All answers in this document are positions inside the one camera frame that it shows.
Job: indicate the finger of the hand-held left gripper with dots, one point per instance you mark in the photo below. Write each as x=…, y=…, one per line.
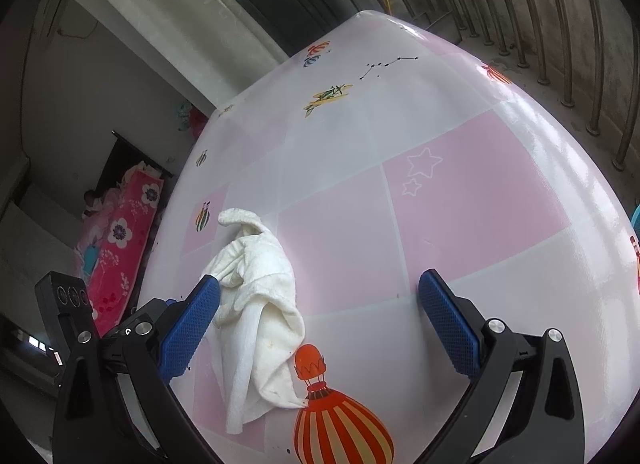
x=147, y=309

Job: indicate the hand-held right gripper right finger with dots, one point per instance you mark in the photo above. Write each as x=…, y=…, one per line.
x=450, y=329

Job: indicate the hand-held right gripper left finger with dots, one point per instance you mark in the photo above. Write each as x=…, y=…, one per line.
x=192, y=329

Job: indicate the white towel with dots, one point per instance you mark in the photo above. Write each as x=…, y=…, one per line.
x=260, y=304

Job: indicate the blue plastic basket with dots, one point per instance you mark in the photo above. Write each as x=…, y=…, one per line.
x=636, y=219

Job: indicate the dark bed headboard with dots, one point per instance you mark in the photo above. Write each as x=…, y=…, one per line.
x=125, y=154

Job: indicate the pile of colourful clothes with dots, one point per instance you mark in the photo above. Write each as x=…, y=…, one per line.
x=192, y=119

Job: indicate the metal railing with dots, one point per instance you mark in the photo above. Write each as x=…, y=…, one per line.
x=593, y=124

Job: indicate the white curtain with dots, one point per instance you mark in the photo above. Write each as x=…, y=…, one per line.
x=175, y=9

